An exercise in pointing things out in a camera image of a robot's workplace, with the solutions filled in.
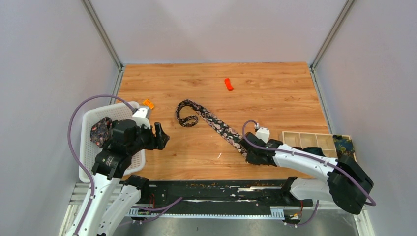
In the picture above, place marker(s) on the dark floral tie in basket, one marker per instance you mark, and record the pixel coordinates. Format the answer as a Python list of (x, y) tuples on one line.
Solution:
[(101, 132)]

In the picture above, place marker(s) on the black pink rose tie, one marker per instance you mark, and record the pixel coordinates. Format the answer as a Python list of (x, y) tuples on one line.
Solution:
[(221, 128)]

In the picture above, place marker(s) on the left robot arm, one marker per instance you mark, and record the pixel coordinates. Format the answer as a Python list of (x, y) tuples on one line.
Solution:
[(120, 140)]

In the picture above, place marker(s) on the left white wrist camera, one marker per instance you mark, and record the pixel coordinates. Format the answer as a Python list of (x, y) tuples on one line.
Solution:
[(141, 117)]

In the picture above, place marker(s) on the red plastic block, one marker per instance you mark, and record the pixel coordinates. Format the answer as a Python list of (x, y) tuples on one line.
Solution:
[(228, 84)]

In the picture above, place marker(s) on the blue gold patterned tie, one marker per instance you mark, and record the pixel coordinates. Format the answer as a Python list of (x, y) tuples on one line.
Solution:
[(344, 146)]

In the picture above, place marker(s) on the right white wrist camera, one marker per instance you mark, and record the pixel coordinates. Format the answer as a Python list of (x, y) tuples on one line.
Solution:
[(263, 134)]

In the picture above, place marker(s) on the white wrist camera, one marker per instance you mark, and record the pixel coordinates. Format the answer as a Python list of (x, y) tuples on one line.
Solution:
[(263, 134), (141, 117)]

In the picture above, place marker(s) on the orange plastic block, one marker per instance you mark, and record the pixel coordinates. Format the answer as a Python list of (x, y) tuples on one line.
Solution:
[(149, 104)]

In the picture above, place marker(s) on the white perforated plastic basket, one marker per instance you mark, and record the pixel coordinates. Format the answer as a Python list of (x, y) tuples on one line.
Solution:
[(89, 150)]

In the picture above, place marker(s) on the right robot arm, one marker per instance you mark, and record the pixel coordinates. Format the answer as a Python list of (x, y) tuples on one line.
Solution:
[(339, 180)]

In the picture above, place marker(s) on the dark teal tie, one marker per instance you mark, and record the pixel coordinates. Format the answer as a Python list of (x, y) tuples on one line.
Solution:
[(314, 150)]

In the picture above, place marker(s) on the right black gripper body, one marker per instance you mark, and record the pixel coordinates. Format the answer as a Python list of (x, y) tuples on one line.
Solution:
[(250, 158)]

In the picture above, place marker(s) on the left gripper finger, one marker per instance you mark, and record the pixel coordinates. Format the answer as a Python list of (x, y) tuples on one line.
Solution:
[(161, 138), (148, 133)]

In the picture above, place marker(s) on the wooden compartment box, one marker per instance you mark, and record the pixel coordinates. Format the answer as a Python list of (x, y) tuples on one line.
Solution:
[(305, 139)]

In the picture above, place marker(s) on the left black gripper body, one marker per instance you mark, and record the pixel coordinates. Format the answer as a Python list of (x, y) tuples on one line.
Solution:
[(143, 140)]

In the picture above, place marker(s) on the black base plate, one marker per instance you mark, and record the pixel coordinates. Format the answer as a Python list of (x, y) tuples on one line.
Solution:
[(221, 197)]

